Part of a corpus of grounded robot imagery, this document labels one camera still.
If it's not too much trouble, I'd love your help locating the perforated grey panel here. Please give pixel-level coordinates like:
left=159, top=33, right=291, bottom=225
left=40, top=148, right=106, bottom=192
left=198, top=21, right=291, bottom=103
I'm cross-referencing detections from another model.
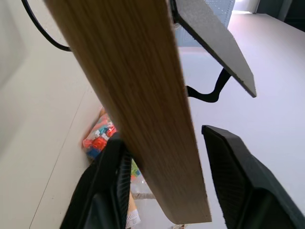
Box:
left=175, top=0, right=235, bottom=48

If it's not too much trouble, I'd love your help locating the black cable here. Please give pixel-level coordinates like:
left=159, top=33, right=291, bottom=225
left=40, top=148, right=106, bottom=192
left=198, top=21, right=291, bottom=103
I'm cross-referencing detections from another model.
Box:
left=20, top=0, right=72, bottom=52

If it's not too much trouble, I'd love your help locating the wooden board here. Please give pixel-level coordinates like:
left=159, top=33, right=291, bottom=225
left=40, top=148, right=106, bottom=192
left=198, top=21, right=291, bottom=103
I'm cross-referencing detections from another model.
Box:
left=44, top=0, right=257, bottom=225

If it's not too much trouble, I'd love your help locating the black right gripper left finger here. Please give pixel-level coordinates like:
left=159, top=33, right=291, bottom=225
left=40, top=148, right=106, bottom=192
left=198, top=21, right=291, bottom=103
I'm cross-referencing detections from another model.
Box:
left=60, top=132, right=133, bottom=229

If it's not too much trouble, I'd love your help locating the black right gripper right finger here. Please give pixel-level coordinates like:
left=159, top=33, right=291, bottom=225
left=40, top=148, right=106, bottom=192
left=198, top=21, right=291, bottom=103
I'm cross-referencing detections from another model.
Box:
left=201, top=125, right=305, bottom=229

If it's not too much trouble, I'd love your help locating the bag of colourful toy blocks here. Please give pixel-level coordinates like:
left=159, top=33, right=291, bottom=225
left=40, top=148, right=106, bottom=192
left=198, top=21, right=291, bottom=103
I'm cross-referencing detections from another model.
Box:
left=82, top=106, right=155, bottom=200

